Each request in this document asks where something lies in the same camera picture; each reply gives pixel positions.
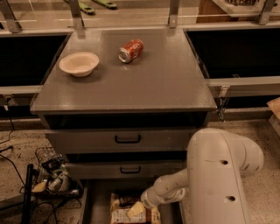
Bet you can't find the metal bracket far left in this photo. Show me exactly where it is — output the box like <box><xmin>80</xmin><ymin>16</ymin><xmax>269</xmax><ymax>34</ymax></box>
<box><xmin>0</xmin><ymin>0</ymin><xmax>22</xmax><ymax>33</ymax></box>

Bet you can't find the wooden box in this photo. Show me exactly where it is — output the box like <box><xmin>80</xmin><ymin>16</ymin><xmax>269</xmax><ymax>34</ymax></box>
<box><xmin>196</xmin><ymin>0</ymin><xmax>257</xmax><ymax>23</ymax></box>

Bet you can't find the metal bracket far right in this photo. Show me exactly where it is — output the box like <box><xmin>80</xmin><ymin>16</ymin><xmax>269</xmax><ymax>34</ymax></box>
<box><xmin>258</xmin><ymin>0</ymin><xmax>276</xmax><ymax>25</ymax></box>

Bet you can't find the white paper bowl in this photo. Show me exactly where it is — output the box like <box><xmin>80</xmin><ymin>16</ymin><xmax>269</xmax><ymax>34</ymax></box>
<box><xmin>59</xmin><ymin>52</ymin><xmax>100</xmax><ymax>77</ymax></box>

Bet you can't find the brown chip bag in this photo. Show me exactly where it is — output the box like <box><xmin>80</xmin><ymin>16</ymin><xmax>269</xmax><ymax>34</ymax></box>
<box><xmin>110</xmin><ymin>193</ymin><xmax>162</xmax><ymax>224</ymax></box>

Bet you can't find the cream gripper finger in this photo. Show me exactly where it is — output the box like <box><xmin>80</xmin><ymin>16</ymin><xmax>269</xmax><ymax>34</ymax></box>
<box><xmin>127</xmin><ymin>201</ymin><xmax>145</xmax><ymax>219</ymax></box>

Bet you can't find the grey drawer cabinet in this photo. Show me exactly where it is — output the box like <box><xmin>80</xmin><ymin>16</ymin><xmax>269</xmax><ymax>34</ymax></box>
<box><xmin>30</xmin><ymin>27</ymin><xmax>218</xmax><ymax>182</ymax></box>

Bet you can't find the grey top drawer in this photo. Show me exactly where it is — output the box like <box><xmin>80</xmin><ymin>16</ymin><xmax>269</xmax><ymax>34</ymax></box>
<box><xmin>45</xmin><ymin>128</ymin><xmax>198</xmax><ymax>154</ymax></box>

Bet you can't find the green tool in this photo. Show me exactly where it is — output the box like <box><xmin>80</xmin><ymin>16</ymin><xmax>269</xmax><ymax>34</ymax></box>
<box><xmin>93</xmin><ymin>0</ymin><xmax>117</xmax><ymax>10</ymax></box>
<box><xmin>64</xmin><ymin>0</ymin><xmax>95</xmax><ymax>15</ymax></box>

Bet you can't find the green tool left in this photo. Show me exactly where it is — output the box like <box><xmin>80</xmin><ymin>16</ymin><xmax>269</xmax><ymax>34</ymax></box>
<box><xmin>64</xmin><ymin>0</ymin><xmax>95</xmax><ymax>15</ymax></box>

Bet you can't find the wire basket with clutter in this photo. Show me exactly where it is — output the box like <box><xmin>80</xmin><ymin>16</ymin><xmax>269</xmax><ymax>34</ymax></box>
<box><xmin>31</xmin><ymin>147</ymin><xmax>81</xmax><ymax>198</ymax></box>

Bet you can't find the green tool right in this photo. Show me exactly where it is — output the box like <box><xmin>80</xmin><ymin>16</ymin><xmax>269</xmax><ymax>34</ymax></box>
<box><xmin>93</xmin><ymin>0</ymin><xmax>117</xmax><ymax>10</ymax></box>

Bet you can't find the red soda can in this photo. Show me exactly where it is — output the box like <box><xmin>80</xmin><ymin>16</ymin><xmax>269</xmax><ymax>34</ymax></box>
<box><xmin>118</xmin><ymin>38</ymin><xmax>144</xmax><ymax>63</ymax></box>

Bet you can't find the black floor cable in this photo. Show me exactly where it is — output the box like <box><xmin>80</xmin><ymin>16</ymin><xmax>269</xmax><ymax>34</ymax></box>
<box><xmin>0</xmin><ymin>116</ymin><xmax>27</xmax><ymax>187</ymax></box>

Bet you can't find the metal clamp on rail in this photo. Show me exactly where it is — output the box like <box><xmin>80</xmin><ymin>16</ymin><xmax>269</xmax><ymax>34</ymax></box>
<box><xmin>217</xmin><ymin>86</ymin><xmax>230</xmax><ymax>123</ymax></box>

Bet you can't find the metal bracket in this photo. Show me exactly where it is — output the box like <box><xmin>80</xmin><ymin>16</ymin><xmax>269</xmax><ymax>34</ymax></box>
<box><xmin>258</xmin><ymin>0</ymin><xmax>276</xmax><ymax>25</ymax></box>
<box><xmin>0</xmin><ymin>0</ymin><xmax>22</xmax><ymax>33</ymax></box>
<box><xmin>69</xmin><ymin>0</ymin><xmax>84</xmax><ymax>30</ymax></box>
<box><xmin>168</xmin><ymin>0</ymin><xmax>179</xmax><ymax>28</ymax></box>

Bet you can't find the grey open bottom drawer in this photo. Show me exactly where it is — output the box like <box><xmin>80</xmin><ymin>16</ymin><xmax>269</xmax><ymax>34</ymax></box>
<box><xmin>79</xmin><ymin>178</ymin><xmax>186</xmax><ymax>224</ymax></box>

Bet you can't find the black stand post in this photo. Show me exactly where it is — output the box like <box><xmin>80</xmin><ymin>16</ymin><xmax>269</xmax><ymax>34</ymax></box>
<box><xmin>21</xmin><ymin>164</ymin><xmax>33</xmax><ymax>224</ymax></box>

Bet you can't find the metal bracket centre right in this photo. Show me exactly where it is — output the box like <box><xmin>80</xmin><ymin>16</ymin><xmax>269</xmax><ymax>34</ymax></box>
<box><xmin>168</xmin><ymin>0</ymin><xmax>179</xmax><ymax>28</ymax></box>

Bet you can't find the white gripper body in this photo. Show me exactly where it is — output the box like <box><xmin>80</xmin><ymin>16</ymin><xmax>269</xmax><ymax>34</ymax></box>
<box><xmin>141</xmin><ymin>187</ymin><xmax>159</xmax><ymax>209</ymax></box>

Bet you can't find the metal bracket centre left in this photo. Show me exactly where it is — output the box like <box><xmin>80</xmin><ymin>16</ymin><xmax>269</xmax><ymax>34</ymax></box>
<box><xmin>69</xmin><ymin>0</ymin><xmax>84</xmax><ymax>30</ymax></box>

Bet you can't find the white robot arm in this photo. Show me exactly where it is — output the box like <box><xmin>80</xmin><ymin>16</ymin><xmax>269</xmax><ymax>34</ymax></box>
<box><xmin>127</xmin><ymin>128</ymin><xmax>264</xmax><ymax>224</ymax></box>

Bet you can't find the grey middle drawer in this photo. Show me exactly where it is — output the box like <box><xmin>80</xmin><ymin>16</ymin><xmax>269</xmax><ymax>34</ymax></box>
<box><xmin>66</xmin><ymin>160</ymin><xmax>186</xmax><ymax>179</ymax></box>

